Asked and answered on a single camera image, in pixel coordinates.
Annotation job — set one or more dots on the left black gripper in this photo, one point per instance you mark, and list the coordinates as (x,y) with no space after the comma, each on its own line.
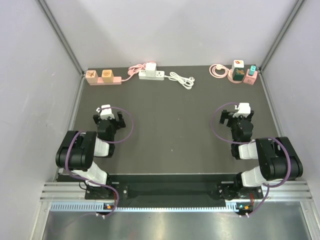
(121,121)

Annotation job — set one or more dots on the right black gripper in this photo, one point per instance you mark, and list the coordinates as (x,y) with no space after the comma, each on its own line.
(225,115)

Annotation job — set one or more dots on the orange cube adapter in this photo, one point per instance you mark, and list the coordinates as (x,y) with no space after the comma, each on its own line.
(107,76)

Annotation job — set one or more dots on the pink deer cube adapter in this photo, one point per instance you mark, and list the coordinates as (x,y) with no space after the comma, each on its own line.
(92,77)

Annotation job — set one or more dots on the white cube adapter plug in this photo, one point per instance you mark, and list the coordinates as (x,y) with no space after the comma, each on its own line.
(150,69)

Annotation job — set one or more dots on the white power strip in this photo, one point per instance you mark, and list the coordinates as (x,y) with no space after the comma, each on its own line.
(159,75)

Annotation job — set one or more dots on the pink power strip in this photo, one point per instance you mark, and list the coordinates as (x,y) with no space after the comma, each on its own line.
(117,80)

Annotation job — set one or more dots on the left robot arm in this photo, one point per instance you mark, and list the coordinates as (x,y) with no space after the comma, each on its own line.
(78,150)

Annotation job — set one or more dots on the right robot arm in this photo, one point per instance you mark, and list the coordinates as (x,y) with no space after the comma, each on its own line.
(277,159)

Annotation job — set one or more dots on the pink cube socket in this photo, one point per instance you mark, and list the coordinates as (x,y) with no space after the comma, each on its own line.
(250,79)

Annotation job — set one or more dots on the pink round socket base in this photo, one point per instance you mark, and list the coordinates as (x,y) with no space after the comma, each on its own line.
(230,78)

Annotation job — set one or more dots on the teal charger plug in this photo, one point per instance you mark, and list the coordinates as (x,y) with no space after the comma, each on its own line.
(252,70)

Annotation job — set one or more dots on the green cube adapter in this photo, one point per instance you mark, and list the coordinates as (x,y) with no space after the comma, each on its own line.
(238,74)

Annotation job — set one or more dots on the white cube adapter with picture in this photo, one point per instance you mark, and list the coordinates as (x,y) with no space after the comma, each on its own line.
(237,64)

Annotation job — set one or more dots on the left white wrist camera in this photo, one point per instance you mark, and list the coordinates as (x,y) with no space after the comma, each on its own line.
(105,112)

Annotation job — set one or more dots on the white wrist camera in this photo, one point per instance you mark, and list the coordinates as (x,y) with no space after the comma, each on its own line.
(105,112)
(242,109)

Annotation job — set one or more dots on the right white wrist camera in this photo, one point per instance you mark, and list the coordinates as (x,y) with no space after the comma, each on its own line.
(242,109)

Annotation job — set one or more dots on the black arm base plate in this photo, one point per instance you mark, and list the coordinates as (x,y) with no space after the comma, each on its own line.
(217,191)

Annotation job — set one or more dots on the aluminium frame rail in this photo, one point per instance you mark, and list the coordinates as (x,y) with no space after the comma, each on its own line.
(291,191)

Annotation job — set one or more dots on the white slotted cable duct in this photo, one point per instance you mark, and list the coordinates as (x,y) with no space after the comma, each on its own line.
(102,207)

